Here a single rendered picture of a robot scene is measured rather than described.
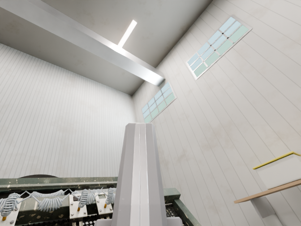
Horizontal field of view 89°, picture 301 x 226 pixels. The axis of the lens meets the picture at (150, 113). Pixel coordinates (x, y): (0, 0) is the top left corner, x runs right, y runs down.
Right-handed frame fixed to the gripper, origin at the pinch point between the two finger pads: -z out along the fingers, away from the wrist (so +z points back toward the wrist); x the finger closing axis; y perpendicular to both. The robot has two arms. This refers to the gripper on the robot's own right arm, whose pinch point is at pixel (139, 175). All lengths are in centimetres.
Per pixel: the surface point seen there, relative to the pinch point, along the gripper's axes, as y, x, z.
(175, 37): 95, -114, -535
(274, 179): 157, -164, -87
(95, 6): 23, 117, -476
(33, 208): 96, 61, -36
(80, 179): 144, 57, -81
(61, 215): 109, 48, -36
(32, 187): 82, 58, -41
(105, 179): 155, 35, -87
